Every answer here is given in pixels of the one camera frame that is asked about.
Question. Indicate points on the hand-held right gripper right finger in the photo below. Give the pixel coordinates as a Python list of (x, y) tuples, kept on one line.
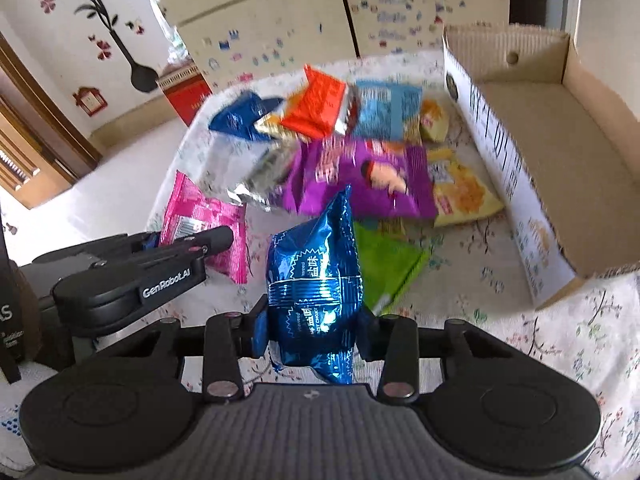
[(369, 337)]

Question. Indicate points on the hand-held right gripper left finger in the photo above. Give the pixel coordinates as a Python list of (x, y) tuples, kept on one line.
[(260, 332)]

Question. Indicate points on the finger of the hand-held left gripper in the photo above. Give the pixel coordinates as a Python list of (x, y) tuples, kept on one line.
[(215, 238), (120, 242)]

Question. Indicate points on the pink snack packet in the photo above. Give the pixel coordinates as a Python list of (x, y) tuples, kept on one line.
[(215, 215)]

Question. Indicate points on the dark blue foil snack bag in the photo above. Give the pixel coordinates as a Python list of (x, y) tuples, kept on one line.
[(240, 117), (312, 280)]

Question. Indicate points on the silver foil snack bag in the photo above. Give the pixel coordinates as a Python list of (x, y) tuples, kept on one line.
[(257, 177)]

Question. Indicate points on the green snack bag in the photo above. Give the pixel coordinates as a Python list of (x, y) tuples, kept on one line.
[(387, 265)]

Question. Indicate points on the gold foil snack packet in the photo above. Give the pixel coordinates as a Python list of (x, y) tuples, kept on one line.
[(272, 130)]

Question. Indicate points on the purple snack bag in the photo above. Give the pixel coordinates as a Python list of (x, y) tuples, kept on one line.
[(360, 180)]

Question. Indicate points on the orange-red snack bag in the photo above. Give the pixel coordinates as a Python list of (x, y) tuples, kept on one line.
[(312, 105)]

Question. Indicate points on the yellow white-label snack packet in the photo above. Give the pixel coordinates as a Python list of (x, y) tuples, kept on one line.
[(465, 195)]

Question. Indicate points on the light blue snack bag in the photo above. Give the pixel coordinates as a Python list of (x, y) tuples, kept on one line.
[(387, 110)]

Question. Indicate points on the small yellow snack packet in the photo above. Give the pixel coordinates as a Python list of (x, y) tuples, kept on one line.
[(434, 120)]

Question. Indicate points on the cardboard box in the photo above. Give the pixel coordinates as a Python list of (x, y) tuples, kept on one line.
[(550, 135)]

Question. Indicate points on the floral tablecloth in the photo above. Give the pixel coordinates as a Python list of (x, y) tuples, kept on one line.
[(475, 270)]

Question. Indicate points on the red gift box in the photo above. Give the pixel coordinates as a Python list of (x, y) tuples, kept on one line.
[(187, 100)]

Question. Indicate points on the wooden door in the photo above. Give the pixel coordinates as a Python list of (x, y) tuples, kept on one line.
[(30, 125)]

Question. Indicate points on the clear plastic bag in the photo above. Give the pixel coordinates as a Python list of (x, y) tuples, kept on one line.
[(167, 35)]

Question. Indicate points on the beige stickered cabinet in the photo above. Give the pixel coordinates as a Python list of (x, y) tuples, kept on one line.
[(280, 20)]

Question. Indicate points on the red house wall sticker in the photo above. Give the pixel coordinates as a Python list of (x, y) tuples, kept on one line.
[(90, 101)]

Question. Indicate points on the black vine wall decal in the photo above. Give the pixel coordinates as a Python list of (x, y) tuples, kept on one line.
[(142, 77)]

